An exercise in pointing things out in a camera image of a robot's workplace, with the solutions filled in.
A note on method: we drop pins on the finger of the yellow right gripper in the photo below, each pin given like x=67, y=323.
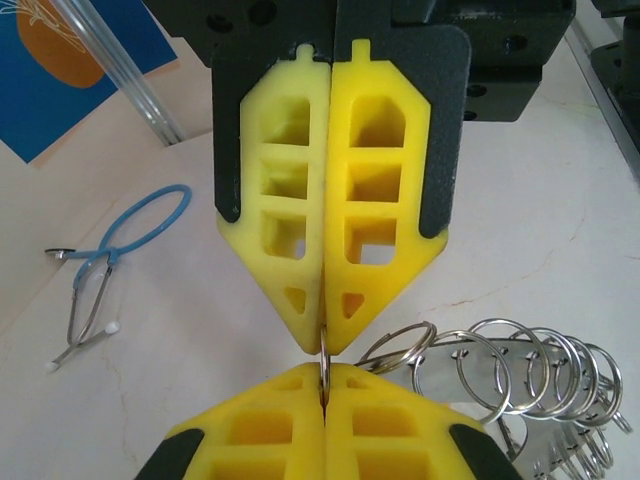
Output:
x=415, y=150
x=250, y=150

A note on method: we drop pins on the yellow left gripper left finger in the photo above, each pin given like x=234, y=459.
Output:
x=260, y=430

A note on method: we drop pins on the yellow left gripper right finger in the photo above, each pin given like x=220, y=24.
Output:
x=390, y=430

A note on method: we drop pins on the blue poster orange circle fern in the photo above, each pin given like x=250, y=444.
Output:
x=40, y=100

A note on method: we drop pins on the metal split keyring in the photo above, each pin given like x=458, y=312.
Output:
x=324, y=360

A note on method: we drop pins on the aluminium frame post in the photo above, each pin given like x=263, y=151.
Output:
x=145, y=100

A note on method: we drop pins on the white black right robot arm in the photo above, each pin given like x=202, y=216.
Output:
x=625, y=60

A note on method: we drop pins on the blue stethoscope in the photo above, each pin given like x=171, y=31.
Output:
x=107, y=255

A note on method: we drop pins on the metal key holder with rings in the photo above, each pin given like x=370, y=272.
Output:
x=480, y=370

